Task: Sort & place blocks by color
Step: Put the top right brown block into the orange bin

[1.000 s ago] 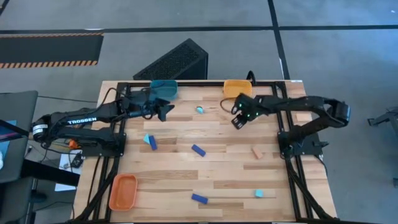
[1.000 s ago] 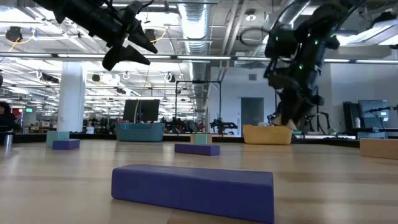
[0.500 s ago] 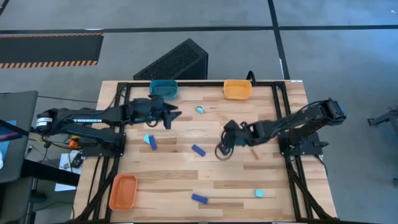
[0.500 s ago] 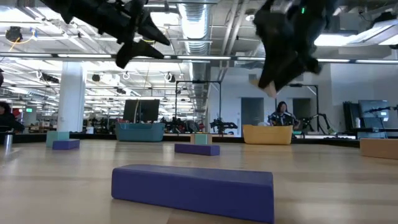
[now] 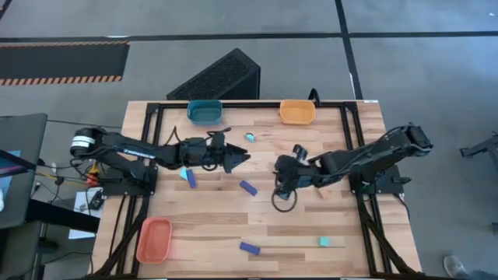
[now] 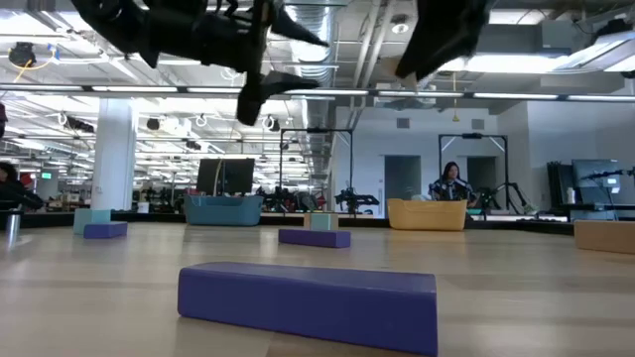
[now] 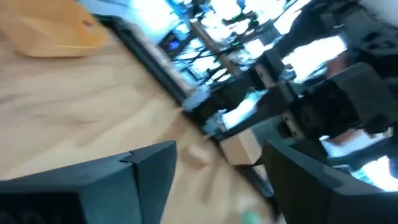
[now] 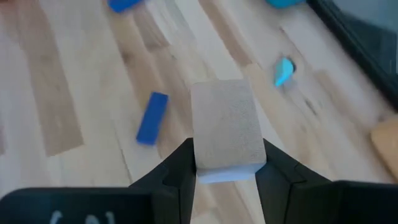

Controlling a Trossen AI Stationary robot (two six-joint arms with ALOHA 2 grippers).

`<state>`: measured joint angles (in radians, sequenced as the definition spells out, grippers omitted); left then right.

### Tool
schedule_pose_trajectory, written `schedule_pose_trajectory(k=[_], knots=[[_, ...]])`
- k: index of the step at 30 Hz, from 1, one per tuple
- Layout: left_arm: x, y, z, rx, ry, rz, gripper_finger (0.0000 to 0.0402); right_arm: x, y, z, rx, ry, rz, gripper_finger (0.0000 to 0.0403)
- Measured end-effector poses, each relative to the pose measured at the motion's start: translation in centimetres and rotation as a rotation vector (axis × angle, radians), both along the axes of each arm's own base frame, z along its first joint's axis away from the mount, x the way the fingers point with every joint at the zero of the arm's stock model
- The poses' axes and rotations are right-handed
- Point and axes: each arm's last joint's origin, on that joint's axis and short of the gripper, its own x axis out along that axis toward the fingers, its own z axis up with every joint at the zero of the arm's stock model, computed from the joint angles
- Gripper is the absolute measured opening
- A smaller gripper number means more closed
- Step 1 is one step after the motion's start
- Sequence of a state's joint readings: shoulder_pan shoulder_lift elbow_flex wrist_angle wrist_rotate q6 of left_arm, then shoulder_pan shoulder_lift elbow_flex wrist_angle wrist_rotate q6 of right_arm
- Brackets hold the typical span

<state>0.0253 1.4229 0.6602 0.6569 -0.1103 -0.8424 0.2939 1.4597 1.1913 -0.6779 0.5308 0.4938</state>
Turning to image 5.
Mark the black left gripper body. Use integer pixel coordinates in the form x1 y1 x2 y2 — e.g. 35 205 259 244
179 136 233 173

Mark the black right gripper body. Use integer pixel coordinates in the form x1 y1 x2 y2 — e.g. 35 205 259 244
273 154 313 188

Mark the dark blue rectangular block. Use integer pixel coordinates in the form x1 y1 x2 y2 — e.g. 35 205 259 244
238 241 262 257
238 180 259 198
185 168 198 190

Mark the teal plastic bin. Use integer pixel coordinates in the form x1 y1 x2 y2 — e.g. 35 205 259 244
187 99 224 126

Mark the yellow-orange plastic bin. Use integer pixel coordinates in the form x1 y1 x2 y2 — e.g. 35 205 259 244
279 99 317 127

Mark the black mesh computer case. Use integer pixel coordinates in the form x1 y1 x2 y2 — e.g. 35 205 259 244
166 47 262 102

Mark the salmon red plastic bin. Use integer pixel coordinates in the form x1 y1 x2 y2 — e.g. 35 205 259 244
135 216 174 265

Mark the small black electronic device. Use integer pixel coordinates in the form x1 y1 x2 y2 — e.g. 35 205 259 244
88 191 105 211

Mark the white paper sheet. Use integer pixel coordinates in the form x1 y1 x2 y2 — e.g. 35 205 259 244
68 187 105 240

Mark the black desk beam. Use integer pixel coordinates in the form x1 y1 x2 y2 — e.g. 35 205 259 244
26 198 101 235

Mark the black hazard-striped floor mat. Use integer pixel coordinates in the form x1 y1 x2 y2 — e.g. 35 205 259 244
0 40 131 87

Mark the person's shoe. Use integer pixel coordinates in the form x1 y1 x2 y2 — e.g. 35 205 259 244
443 254 468 279

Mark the black metal stand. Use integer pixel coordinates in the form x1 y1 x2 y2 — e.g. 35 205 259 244
459 131 498 159

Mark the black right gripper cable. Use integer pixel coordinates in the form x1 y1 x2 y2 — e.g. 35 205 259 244
271 189 298 214

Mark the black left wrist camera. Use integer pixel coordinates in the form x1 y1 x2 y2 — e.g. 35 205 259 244
209 131 228 149

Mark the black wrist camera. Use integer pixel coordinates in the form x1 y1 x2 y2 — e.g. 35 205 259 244
209 131 228 149
292 143 310 162

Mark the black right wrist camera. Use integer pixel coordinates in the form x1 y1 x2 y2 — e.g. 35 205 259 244
292 143 310 162

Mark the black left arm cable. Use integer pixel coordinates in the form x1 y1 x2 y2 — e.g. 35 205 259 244
162 125 184 148

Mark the black aluminium table frame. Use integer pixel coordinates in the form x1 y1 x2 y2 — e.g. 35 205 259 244
91 100 420 279

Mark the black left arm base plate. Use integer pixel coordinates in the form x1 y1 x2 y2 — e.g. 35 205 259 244
101 165 160 197

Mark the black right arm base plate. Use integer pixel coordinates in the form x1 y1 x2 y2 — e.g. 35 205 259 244
347 164 402 195

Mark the orange cable bundle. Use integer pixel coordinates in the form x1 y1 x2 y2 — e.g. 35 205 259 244
86 162 100 187

